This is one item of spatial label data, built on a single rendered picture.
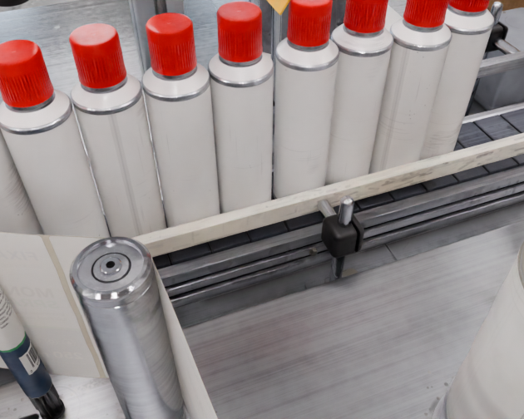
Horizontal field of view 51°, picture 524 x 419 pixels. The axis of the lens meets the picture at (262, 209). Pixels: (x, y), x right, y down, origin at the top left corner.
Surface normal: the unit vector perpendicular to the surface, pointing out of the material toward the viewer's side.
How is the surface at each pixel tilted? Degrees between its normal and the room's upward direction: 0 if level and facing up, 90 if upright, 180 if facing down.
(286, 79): 90
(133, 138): 90
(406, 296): 0
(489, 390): 90
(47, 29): 0
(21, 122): 45
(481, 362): 87
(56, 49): 0
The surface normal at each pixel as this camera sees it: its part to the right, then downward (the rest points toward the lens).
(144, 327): 0.64, 0.54
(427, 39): 0.04, -0.05
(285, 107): -0.70, 0.50
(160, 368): 0.81, 0.41
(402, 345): 0.00, -0.70
